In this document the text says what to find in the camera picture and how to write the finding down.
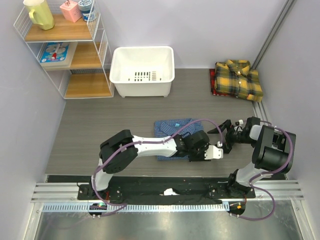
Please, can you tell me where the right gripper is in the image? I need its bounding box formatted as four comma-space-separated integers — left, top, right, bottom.
208, 120, 256, 154

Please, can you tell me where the blue checked long sleeve shirt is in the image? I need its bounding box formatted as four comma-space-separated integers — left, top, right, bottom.
152, 117, 205, 162

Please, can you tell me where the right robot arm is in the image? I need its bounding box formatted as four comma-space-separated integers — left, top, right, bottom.
207, 116, 297, 198

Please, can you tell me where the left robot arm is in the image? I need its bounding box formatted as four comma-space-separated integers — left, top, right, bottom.
89, 129, 214, 200

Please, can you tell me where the white paper scrap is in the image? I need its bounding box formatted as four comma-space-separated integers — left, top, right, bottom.
163, 188, 180, 196

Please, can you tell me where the yellow plaid folded shirt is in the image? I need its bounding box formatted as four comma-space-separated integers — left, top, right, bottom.
214, 59, 264, 102

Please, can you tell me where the white plastic basket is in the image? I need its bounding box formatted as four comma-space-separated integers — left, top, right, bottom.
109, 46, 175, 98

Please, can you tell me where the blue white picture book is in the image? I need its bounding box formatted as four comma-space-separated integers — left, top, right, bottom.
39, 42, 70, 67

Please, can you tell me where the blue white round tin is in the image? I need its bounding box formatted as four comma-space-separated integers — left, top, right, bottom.
78, 0, 96, 22

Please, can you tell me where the pink box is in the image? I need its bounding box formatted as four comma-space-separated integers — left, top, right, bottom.
59, 0, 82, 23

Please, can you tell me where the yellow plastic pitcher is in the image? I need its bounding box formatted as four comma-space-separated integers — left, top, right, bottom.
23, 0, 55, 31

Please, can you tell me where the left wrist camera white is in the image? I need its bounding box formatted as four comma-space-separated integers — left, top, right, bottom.
204, 141, 224, 161

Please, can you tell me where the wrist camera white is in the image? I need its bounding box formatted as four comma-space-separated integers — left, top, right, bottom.
234, 119, 245, 132
204, 141, 224, 161

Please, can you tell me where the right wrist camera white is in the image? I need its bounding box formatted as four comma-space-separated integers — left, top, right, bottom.
234, 119, 245, 132

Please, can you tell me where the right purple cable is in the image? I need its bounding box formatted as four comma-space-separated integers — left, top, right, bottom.
228, 119, 295, 221

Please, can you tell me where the white slotted cable duct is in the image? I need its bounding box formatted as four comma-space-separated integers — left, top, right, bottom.
42, 202, 230, 214

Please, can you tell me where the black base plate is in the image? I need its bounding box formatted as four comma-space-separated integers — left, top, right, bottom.
76, 174, 256, 204

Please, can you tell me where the aluminium frame rail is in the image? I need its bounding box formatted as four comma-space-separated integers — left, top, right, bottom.
31, 180, 304, 203

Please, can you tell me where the white wire shelf rack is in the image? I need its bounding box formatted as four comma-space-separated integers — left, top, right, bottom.
14, 0, 115, 99

